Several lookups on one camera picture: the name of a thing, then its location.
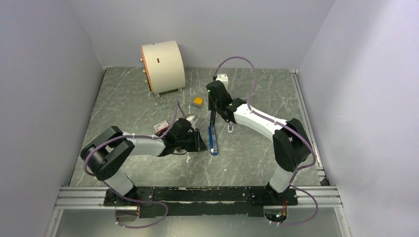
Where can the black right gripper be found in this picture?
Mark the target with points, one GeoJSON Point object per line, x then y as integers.
{"type": "Point", "coordinates": [210, 106]}

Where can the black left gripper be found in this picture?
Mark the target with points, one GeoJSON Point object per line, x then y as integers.
{"type": "Point", "coordinates": [198, 144]}

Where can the blue black stapler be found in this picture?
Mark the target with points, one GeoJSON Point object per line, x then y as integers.
{"type": "Point", "coordinates": [213, 145]}

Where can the light blue small box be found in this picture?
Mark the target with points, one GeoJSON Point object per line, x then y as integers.
{"type": "Point", "coordinates": [230, 127]}

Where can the red white staple box sleeve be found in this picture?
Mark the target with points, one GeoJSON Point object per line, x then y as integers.
{"type": "Point", "coordinates": [161, 126]}

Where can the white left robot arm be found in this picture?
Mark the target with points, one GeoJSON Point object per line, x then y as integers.
{"type": "Point", "coordinates": [106, 154]}

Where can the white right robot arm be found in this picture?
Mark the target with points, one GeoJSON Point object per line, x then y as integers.
{"type": "Point", "coordinates": [288, 137]}

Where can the yellow grey small box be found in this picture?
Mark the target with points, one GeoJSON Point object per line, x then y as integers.
{"type": "Point", "coordinates": [198, 102]}

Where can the beige cylindrical drum device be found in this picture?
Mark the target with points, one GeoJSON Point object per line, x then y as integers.
{"type": "Point", "coordinates": [163, 67]}

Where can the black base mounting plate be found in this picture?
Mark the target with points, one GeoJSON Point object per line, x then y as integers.
{"type": "Point", "coordinates": [196, 201]}

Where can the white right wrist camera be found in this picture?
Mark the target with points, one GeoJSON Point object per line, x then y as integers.
{"type": "Point", "coordinates": [223, 78]}

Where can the aluminium right side rail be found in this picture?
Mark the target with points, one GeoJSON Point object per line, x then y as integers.
{"type": "Point", "coordinates": [309, 131]}

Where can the aluminium rail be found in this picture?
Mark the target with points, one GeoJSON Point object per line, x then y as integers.
{"type": "Point", "coordinates": [309, 131]}
{"type": "Point", "coordinates": [92, 198]}

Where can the aluminium front rail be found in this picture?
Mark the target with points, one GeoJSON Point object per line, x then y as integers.
{"type": "Point", "coordinates": [92, 198]}

